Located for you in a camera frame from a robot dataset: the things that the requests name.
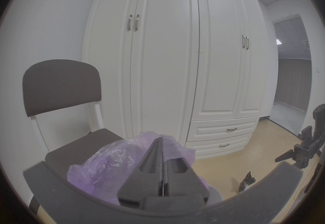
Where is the white wardrobe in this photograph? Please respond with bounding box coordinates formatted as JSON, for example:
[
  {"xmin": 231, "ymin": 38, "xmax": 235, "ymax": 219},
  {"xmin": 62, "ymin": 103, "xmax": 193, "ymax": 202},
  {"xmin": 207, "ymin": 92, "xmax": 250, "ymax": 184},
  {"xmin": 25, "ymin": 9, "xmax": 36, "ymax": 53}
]
[{"xmin": 82, "ymin": 0, "xmax": 269, "ymax": 160}]

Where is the crumpled dark printed wrapper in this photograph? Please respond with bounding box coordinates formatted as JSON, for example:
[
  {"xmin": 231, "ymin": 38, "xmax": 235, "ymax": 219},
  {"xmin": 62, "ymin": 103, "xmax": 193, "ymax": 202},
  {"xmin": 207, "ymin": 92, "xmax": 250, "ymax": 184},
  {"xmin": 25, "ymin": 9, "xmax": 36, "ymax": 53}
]
[{"xmin": 238, "ymin": 171, "xmax": 256, "ymax": 192}]

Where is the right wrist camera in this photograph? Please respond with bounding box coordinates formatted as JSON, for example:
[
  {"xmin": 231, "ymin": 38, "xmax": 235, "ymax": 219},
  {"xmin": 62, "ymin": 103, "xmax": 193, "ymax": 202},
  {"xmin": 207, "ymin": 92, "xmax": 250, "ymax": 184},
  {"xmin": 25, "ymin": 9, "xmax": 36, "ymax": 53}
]
[{"xmin": 300, "ymin": 126, "xmax": 313, "ymax": 141}]

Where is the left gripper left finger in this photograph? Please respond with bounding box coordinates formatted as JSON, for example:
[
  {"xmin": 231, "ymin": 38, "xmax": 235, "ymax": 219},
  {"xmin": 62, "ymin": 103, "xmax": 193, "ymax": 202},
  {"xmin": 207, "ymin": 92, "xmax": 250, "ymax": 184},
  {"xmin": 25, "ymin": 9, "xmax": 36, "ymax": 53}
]
[{"xmin": 117, "ymin": 137, "xmax": 162, "ymax": 210}]

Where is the white chair with grey cushions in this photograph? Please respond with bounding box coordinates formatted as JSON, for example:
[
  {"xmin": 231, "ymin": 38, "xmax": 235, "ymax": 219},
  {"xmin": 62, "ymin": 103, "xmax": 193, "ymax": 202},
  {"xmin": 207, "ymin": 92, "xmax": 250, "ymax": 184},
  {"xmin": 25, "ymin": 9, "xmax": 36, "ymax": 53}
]
[{"xmin": 22, "ymin": 59, "xmax": 125, "ymax": 216}]

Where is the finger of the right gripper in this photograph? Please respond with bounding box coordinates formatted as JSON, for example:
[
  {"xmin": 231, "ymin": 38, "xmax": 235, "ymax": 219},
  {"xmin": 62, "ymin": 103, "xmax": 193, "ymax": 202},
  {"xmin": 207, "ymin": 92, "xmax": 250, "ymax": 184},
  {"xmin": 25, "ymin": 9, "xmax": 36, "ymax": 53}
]
[{"xmin": 275, "ymin": 148, "xmax": 295, "ymax": 163}]

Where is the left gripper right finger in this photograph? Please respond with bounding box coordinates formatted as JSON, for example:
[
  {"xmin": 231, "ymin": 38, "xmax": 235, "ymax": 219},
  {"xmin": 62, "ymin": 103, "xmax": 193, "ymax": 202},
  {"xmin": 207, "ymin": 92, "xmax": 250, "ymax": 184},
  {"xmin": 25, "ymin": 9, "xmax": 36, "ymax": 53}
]
[{"xmin": 162, "ymin": 137, "xmax": 210, "ymax": 204}]

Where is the purple plastic bag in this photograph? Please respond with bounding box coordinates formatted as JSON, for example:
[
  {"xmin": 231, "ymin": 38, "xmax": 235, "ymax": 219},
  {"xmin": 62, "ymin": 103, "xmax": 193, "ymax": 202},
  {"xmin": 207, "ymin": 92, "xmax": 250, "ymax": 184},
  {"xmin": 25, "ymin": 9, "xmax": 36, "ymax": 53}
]
[{"xmin": 67, "ymin": 131, "xmax": 212, "ymax": 206}]

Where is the grey curtain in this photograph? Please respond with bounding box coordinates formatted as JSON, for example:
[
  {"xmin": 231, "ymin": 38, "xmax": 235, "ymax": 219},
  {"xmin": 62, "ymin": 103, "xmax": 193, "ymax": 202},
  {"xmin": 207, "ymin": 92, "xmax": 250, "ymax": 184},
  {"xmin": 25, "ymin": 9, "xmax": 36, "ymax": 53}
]
[{"xmin": 275, "ymin": 57, "xmax": 312, "ymax": 113}]

